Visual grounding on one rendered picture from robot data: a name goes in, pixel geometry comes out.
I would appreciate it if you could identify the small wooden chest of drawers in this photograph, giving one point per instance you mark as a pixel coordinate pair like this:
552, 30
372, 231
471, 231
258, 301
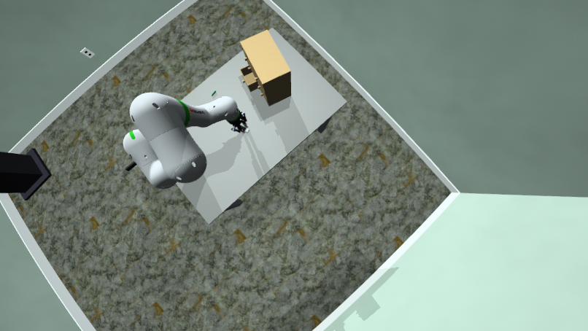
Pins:
270, 66

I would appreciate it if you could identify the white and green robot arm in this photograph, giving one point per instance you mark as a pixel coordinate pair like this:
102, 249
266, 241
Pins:
163, 123

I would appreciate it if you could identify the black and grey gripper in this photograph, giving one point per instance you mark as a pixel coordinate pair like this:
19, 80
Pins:
244, 123

